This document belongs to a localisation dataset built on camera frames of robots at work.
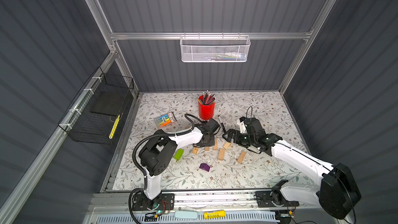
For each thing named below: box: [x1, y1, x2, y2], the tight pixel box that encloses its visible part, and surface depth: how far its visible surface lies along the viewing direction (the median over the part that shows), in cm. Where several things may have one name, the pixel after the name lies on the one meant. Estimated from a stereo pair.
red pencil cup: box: [198, 101, 216, 121], surface depth 102 cm
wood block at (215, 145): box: [212, 137, 218, 151], surface depth 93 cm
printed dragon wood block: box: [191, 146, 200, 155], surface depth 91 cm
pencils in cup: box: [197, 89, 217, 105], surface depth 101 cm
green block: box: [173, 148, 184, 162], surface depth 90 cm
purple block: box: [199, 162, 211, 172], surface depth 86 cm
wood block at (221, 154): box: [217, 148, 225, 161], surface depth 90 cm
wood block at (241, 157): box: [236, 150, 247, 164], surface depth 89 cm
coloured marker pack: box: [157, 111, 177, 128], surface depth 105 cm
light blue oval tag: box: [174, 210, 198, 220], surface depth 69 cm
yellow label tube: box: [203, 210, 226, 220], surface depth 71 cm
